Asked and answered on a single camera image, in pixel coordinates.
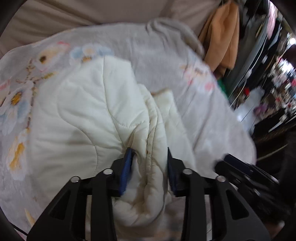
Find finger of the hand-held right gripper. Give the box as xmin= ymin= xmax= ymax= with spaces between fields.
xmin=214 ymin=154 xmax=257 ymax=184

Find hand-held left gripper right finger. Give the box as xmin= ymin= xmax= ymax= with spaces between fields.
xmin=166 ymin=147 xmax=271 ymax=241

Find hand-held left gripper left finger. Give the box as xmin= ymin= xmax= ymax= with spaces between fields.
xmin=26 ymin=148 xmax=136 ymax=241

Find white quilted jacket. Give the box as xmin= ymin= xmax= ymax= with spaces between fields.
xmin=28 ymin=56 xmax=200 ymax=228

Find dark hanging clothes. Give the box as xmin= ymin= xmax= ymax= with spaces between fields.
xmin=228 ymin=0 xmax=287 ymax=110

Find green cloth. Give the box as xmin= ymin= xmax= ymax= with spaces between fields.
xmin=217 ymin=79 xmax=230 ymax=98

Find grey floral blanket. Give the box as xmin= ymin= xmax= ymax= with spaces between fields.
xmin=0 ymin=18 xmax=258 ymax=241

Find orange hanging garment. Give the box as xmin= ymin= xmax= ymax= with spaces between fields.
xmin=198 ymin=2 xmax=241 ymax=75

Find beige backdrop cloth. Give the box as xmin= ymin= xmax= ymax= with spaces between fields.
xmin=0 ymin=0 xmax=222 ymax=59

